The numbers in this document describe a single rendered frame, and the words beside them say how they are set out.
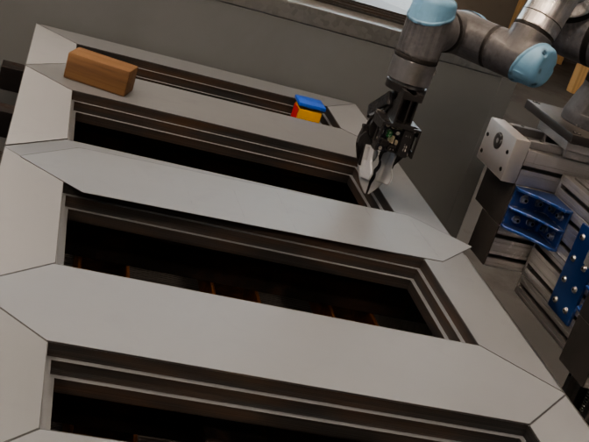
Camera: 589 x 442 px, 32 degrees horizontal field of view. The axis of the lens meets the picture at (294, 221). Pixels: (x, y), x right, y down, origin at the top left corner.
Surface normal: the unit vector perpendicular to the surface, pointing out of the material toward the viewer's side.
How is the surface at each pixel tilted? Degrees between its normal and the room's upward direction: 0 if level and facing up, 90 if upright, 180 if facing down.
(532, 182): 90
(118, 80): 90
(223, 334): 0
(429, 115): 90
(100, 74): 90
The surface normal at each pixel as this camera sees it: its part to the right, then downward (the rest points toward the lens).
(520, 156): 0.20, 0.41
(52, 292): 0.29, -0.89
